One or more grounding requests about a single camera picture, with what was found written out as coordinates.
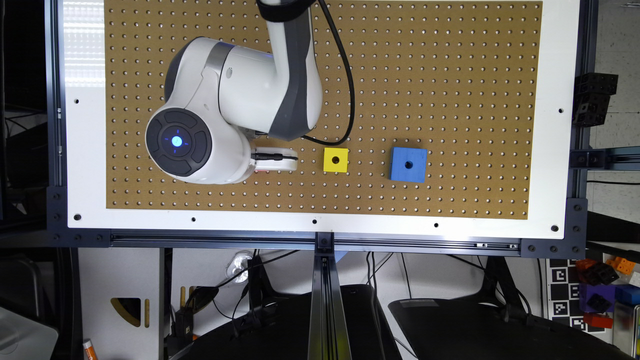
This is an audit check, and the black office chair right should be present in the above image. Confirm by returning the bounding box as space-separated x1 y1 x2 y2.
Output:
389 299 629 360

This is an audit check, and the white cabinet panel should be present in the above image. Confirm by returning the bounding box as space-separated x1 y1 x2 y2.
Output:
78 248 163 360

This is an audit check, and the blue cube with hole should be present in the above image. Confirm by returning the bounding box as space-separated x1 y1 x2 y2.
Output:
389 147 428 183

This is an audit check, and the black white marker sheet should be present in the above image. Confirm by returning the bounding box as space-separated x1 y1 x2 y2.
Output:
544 259 606 334

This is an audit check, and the white table board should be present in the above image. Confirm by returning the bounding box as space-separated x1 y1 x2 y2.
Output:
56 1 580 241

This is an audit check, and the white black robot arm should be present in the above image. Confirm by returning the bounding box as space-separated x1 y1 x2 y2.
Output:
145 1 322 184

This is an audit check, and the orange tube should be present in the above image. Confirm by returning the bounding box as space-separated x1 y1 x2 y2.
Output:
83 339 98 360

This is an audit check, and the yellow cube with hole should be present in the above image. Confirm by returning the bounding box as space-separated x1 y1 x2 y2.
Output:
323 147 349 173

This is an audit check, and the black office chair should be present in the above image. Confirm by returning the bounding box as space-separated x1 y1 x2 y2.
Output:
389 299 629 360
182 284 401 360

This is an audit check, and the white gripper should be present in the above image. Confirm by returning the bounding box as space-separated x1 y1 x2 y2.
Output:
251 147 298 171

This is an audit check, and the aluminium table frame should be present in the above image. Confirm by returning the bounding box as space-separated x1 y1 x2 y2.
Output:
43 0 640 360

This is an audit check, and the black cube cluster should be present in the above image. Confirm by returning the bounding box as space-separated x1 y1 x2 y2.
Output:
572 72 619 127

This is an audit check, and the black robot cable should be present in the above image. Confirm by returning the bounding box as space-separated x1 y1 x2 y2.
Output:
301 0 357 148

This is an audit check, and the black office chair left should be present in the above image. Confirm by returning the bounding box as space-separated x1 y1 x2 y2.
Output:
182 284 401 360

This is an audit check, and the pile of coloured blocks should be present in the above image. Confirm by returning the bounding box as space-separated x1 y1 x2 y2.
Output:
575 257 639 329

